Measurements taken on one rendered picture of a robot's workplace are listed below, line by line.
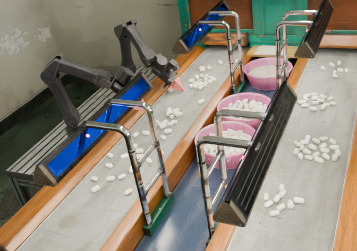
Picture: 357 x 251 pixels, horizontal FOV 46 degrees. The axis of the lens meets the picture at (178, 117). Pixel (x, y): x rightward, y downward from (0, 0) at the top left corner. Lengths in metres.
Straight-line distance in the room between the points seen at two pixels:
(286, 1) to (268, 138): 1.48
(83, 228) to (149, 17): 2.56
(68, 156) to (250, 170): 0.55
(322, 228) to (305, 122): 0.64
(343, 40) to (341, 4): 0.19
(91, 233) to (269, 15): 1.68
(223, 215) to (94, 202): 0.75
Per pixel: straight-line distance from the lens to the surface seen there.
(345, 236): 1.39
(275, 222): 1.45
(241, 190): 1.02
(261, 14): 2.62
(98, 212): 1.60
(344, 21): 2.57
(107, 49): 4.17
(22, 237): 1.61
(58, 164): 1.28
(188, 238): 1.51
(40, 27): 4.36
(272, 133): 1.23
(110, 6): 3.97
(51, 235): 1.58
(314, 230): 1.43
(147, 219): 1.50
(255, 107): 2.05
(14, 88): 4.11
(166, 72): 2.23
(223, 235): 1.38
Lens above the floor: 1.76
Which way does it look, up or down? 30 degrees down
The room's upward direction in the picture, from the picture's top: 9 degrees counter-clockwise
